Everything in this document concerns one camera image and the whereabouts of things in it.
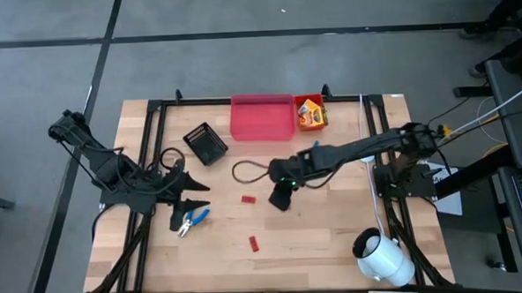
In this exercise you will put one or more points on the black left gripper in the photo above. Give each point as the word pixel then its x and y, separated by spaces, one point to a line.
pixel 168 186

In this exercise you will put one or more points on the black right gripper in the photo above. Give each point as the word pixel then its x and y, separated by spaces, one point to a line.
pixel 290 169

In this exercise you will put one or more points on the red eraser block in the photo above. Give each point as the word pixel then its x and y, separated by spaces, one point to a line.
pixel 254 244
pixel 248 199

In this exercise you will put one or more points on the yellow crayon box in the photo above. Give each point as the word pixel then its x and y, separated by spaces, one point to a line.
pixel 311 120

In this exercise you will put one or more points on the small yellow card box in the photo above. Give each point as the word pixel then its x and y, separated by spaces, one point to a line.
pixel 308 105

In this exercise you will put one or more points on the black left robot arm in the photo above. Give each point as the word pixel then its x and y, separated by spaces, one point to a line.
pixel 107 164

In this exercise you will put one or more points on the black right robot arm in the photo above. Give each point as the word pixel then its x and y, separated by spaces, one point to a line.
pixel 367 144

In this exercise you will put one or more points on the black mesh basket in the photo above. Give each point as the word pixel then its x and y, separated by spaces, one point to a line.
pixel 205 144

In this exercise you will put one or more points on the large pink plastic tray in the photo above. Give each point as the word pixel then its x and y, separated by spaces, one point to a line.
pixel 262 120

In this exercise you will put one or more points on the small red plastic basket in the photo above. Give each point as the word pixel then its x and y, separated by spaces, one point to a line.
pixel 318 97

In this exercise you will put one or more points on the white paper sheet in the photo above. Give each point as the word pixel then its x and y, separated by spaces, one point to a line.
pixel 451 204

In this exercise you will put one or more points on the black caster wheel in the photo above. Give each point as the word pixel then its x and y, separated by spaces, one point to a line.
pixel 498 266

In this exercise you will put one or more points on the dark grey desk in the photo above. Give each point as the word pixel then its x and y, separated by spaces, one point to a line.
pixel 516 122

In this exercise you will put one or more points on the person's leg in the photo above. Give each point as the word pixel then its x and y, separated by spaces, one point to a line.
pixel 513 51
pixel 506 7

